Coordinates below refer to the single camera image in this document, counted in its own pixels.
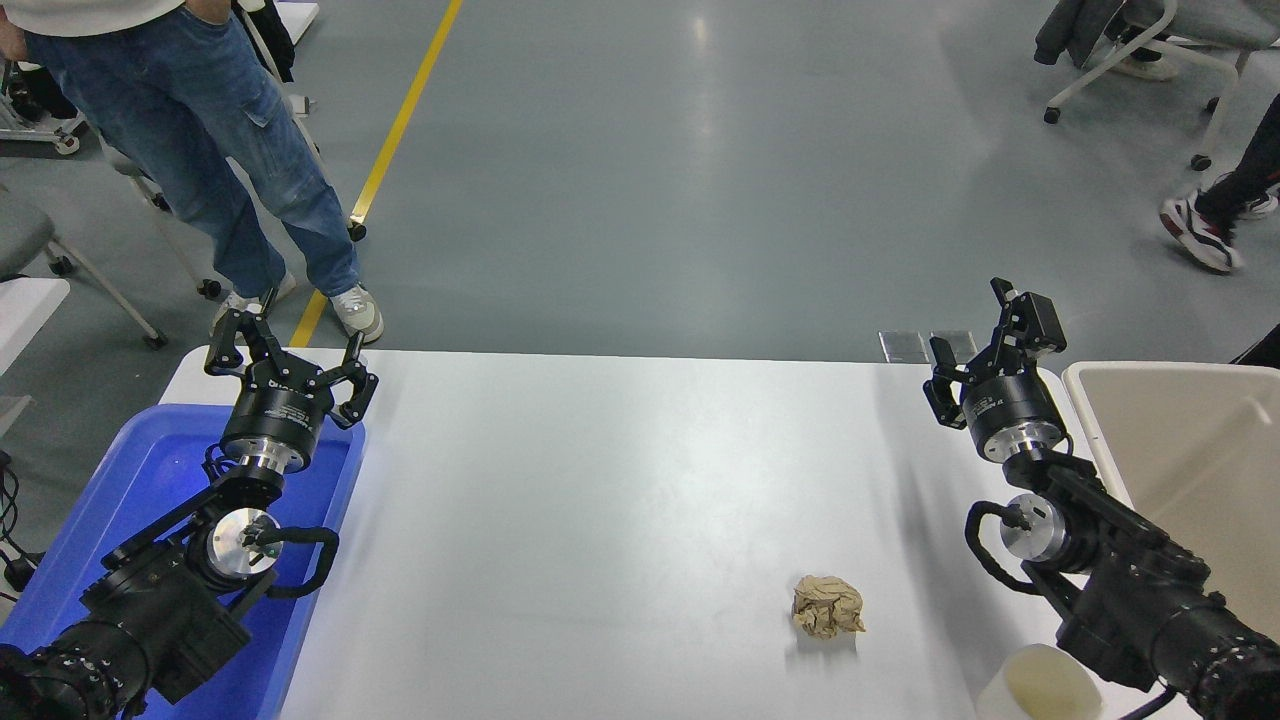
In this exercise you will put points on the white wheeled cart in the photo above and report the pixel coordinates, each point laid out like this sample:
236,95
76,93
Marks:
40,95

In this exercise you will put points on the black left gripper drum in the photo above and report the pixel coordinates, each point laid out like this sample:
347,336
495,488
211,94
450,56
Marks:
278,412

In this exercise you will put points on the black hanging garment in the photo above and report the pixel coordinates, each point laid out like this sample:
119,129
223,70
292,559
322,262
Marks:
275,40

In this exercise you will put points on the large pale plastic bin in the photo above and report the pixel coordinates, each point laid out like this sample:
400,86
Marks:
1190,450

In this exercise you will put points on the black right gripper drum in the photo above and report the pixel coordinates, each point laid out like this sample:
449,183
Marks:
1008,405

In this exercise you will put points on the white board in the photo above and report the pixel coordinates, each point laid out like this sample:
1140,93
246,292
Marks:
298,15

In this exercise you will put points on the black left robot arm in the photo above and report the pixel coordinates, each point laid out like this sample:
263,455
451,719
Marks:
150,610

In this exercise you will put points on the dark jacket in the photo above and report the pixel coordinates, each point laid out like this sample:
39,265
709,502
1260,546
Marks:
1075,25

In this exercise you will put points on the white paper cup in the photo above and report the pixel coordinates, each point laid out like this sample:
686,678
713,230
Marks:
1040,685

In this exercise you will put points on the person's right hand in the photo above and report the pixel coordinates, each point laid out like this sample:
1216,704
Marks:
10,40

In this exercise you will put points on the grey chair with castors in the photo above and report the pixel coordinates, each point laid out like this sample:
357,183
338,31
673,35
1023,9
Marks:
25,230

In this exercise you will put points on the metal floor socket plate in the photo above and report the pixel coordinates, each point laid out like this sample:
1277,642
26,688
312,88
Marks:
962,344
903,346

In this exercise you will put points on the black power adapter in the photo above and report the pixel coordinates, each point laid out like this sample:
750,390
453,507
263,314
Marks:
22,572

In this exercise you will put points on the blue plastic tray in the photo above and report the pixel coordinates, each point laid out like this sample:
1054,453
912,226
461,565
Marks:
150,470

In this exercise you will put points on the grey chair with white frame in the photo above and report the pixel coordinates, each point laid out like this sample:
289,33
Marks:
1215,20

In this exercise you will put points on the crumpled tan paper ball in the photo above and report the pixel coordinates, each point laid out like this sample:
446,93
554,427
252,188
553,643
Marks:
828,606

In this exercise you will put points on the white side table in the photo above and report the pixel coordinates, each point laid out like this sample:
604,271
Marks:
25,310

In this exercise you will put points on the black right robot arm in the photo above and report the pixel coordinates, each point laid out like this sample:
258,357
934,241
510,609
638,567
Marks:
1150,590

